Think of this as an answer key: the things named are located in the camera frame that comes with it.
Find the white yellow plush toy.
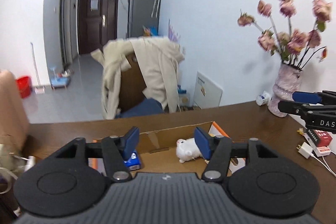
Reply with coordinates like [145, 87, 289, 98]
[176, 138, 202, 164]

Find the red small box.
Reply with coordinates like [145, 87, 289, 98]
[306, 128, 333, 147]

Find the pink textured vase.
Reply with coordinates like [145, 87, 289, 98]
[268, 64, 302, 118]

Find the small white bottle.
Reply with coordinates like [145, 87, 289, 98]
[256, 91, 271, 106]

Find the white box under red box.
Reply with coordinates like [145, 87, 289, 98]
[313, 146, 331, 157]

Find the white charger plug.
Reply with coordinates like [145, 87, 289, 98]
[297, 142, 314, 159]

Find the dried rose bouquet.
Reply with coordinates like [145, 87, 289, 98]
[237, 0, 333, 71]

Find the white flat board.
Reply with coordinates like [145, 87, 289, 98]
[193, 72, 223, 109]

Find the wooden chair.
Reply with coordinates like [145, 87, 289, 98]
[116, 53, 164, 118]

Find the blue pet feeder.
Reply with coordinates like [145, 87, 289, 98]
[50, 67, 71, 90]

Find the white mop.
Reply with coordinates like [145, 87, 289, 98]
[30, 42, 46, 94]

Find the beige coat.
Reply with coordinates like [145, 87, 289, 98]
[91, 36, 185, 119]

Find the pink suitcase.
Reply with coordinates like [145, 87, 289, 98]
[0, 70, 30, 149]

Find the red bucket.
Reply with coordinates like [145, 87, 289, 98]
[15, 76, 31, 99]

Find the dark brown door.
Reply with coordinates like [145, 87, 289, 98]
[77, 0, 118, 55]

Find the grey refrigerator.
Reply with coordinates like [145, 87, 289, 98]
[127, 0, 161, 38]

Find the white charger cable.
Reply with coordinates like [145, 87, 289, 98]
[310, 152, 336, 177]

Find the clear bag with cables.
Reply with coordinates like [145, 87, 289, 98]
[1, 144, 36, 193]

